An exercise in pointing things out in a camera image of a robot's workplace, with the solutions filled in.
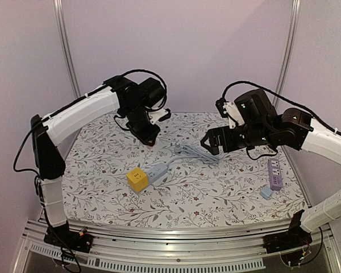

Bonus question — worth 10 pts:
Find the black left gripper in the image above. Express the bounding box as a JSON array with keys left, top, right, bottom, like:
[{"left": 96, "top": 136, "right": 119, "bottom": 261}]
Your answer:
[{"left": 123, "top": 103, "right": 161, "bottom": 147}]

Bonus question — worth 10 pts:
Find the blue power strip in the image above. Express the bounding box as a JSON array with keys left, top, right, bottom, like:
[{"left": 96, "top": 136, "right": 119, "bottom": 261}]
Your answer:
[{"left": 145, "top": 163, "right": 168, "bottom": 184}]

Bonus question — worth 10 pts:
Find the yellow cube socket adapter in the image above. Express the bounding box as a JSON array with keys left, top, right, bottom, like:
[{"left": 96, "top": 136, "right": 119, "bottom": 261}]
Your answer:
[{"left": 126, "top": 167, "right": 149, "bottom": 193}]

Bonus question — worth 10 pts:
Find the purple power strip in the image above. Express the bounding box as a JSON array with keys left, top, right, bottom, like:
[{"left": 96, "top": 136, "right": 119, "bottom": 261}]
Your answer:
[{"left": 268, "top": 159, "right": 283, "bottom": 191}]

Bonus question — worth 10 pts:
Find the light blue plug adapter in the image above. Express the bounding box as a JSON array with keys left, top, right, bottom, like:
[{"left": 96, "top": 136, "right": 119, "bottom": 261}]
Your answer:
[{"left": 259, "top": 185, "right": 273, "bottom": 200}]

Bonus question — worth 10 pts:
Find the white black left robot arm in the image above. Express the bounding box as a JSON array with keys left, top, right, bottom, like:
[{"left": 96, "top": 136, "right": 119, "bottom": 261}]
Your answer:
[{"left": 13, "top": 69, "right": 171, "bottom": 247}]

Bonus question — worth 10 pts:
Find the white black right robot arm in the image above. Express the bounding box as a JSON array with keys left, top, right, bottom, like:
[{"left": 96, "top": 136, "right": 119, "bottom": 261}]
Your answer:
[{"left": 201, "top": 84, "right": 341, "bottom": 248}]

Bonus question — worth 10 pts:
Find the floral patterned table mat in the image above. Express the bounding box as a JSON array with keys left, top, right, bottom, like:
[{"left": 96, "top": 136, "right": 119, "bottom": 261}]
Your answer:
[{"left": 62, "top": 113, "right": 306, "bottom": 229}]

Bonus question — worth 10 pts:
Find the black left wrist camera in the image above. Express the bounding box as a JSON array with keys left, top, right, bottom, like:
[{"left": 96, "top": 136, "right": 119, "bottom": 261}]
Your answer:
[{"left": 139, "top": 77, "right": 171, "bottom": 125}]

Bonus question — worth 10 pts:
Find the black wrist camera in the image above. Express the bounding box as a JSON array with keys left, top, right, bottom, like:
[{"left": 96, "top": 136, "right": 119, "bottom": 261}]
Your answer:
[
  {"left": 139, "top": 77, "right": 171, "bottom": 125},
  {"left": 215, "top": 89, "right": 278, "bottom": 129}
]

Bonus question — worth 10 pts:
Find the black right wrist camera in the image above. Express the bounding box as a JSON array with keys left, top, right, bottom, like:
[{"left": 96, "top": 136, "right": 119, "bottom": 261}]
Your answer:
[{"left": 215, "top": 89, "right": 278, "bottom": 129}]

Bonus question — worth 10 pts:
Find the aluminium front rail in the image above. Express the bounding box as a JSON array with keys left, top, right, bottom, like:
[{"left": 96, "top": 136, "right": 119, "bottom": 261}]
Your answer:
[{"left": 21, "top": 220, "right": 335, "bottom": 271}]

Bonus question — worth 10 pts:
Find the right aluminium frame post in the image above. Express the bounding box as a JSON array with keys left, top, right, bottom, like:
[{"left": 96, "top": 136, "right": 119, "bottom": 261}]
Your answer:
[{"left": 276, "top": 0, "right": 301, "bottom": 94}]

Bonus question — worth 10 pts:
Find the aluminium frame post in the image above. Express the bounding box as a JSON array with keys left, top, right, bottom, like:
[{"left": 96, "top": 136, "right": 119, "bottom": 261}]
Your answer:
[
  {"left": 276, "top": 0, "right": 301, "bottom": 94},
  {"left": 53, "top": 0, "right": 81, "bottom": 98}
]

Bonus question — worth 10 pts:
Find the left aluminium frame post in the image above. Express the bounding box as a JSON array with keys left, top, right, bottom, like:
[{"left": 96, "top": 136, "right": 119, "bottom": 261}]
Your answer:
[{"left": 53, "top": 0, "right": 81, "bottom": 98}]

